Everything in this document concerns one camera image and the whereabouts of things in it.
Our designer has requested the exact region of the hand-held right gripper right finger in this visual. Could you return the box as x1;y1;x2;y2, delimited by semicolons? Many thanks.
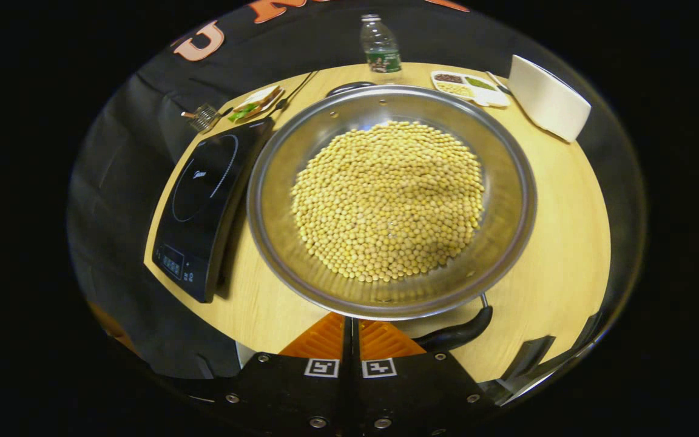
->
353;316;499;435

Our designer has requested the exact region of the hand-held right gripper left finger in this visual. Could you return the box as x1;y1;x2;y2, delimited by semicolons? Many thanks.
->
204;313;353;435

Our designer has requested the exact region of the steel pot with black handles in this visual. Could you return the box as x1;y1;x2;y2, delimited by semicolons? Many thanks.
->
246;82;538;354

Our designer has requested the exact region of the black induction cooktop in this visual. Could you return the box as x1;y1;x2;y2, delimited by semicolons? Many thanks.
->
152;117;275;303

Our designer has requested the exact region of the pile of yellow soybeans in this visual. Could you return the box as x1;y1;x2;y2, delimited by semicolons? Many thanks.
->
291;120;485;283

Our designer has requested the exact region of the sandwich with lettuce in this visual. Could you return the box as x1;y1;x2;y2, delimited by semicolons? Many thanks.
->
228;86;283;122

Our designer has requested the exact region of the white divided bean tray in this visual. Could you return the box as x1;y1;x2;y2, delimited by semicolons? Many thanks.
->
430;70;511;108

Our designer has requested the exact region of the white toaster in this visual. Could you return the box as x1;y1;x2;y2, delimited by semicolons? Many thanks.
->
508;55;592;143

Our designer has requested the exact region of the clear plastic water bottle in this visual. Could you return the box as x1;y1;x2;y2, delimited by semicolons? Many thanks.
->
360;14;403;75

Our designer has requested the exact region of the small wire rack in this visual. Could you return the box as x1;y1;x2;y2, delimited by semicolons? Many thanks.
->
181;103;221;132

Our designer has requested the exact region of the black power cable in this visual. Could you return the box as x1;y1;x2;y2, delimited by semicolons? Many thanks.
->
274;71;320;116

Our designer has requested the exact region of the white toaster power cable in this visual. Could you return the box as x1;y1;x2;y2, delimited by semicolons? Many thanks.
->
486;71;512;96

